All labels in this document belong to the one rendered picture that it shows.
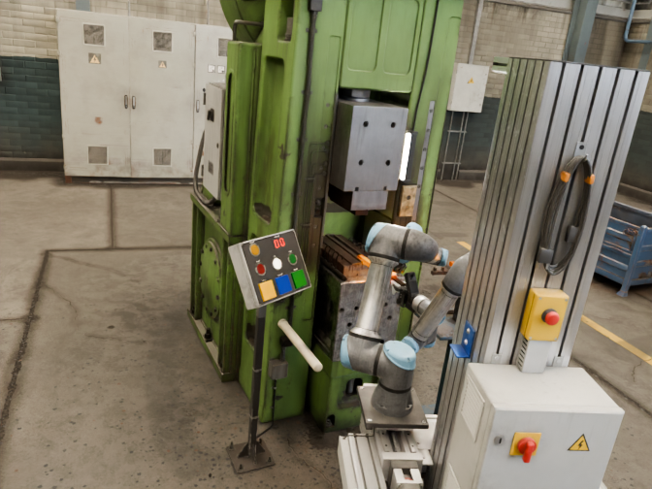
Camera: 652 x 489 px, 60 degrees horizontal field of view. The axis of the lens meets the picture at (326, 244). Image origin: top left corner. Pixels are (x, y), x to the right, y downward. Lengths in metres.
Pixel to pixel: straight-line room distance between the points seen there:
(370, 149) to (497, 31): 7.74
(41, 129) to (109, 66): 1.42
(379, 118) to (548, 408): 1.61
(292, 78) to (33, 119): 6.20
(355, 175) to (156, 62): 5.34
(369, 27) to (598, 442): 1.97
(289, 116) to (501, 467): 1.73
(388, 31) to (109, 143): 5.52
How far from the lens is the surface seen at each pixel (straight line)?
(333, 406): 3.16
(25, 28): 8.41
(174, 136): 7.87
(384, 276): 2.01
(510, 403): 1.50
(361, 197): 2.73
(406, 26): 2.89
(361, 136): 2.65
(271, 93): 2.98
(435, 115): 3.05
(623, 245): 6.20
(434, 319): 2.26
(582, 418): 1.58
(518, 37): 10.56
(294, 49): 2.62
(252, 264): 2.38
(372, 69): 2.81
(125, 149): 7.86
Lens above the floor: 2.01
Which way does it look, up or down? 19 degrees down
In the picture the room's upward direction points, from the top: 6 degrees clockwise
